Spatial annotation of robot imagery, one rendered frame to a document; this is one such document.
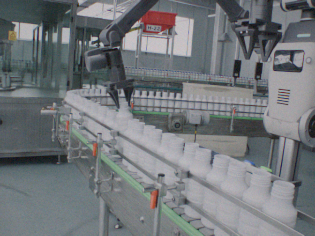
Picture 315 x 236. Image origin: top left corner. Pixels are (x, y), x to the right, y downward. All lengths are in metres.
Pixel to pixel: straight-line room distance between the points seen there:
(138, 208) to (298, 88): 0.73
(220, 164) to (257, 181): 0.11
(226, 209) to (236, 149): 4.88
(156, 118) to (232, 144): 2.98
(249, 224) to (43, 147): 3.80
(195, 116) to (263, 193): 1.98
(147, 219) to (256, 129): 2.19
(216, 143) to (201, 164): 4.62
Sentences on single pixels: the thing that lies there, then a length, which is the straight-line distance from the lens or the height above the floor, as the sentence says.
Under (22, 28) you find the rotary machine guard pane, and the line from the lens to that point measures 4.14.
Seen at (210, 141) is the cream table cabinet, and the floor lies 0.26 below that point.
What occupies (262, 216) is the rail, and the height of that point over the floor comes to 1.11.
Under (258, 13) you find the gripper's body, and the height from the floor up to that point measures 1.50.
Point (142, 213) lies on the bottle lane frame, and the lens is 0.95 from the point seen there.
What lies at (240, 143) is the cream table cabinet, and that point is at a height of 0.24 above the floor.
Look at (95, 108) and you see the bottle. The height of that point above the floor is 1.15.
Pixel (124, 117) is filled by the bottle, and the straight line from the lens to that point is 1.11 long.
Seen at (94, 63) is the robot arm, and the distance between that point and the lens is 1.06.
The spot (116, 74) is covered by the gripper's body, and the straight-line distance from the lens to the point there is 1.09.
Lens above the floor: 1.34
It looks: 9 degrees down
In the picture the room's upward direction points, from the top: 5 degrees clockwise
